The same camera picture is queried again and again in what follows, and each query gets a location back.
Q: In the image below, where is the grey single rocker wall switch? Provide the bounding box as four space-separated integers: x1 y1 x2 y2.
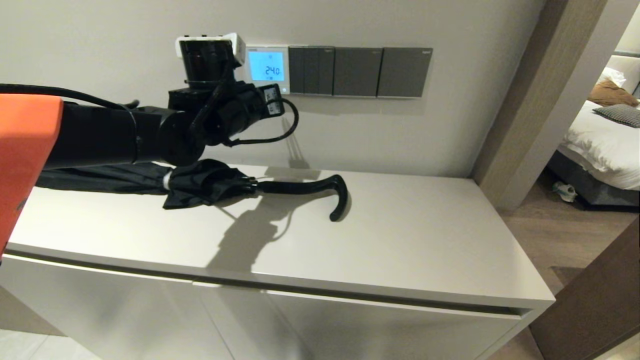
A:
333 47 384 98
377 47 434 99

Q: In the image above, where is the grey triple rocker wall switch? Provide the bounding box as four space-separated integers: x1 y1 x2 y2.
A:
288 46 336 97

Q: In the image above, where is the white bed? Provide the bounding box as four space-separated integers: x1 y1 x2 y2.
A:
557 99 640 193

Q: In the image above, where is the white slipper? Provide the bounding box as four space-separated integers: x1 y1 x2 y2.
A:
552 181 579 204

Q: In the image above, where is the white sideboard cabinet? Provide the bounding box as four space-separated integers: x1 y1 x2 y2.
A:
0 162 557 360

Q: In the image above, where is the white wall thermostat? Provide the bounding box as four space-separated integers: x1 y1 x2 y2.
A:
243 44 291 95

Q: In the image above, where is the black umbrella with curved handle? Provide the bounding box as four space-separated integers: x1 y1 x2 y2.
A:
35 159 349 222

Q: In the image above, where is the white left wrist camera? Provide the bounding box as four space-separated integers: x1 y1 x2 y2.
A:
223 32 246 67

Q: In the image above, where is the checkered pillow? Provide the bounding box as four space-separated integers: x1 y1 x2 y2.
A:
593 103 640 129

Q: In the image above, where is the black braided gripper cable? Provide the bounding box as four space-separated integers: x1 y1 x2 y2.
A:
224 96 300 147

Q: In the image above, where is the white cabinet door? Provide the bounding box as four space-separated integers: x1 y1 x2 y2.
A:
0 252 236 360
194 282 524 360

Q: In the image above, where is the brown cushion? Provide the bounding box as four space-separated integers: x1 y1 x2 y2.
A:
587 79 640 108

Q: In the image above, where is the white pillow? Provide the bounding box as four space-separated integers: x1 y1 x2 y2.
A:
597 54 640 96

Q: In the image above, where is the dark grey bed base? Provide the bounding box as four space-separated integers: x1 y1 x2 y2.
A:
546 151 640 209

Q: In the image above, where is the dark brown wooden door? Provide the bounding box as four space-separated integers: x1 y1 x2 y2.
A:
529 217 640 360

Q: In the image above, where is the wood veneer door frame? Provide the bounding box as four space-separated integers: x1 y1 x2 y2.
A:
471 0 640 213

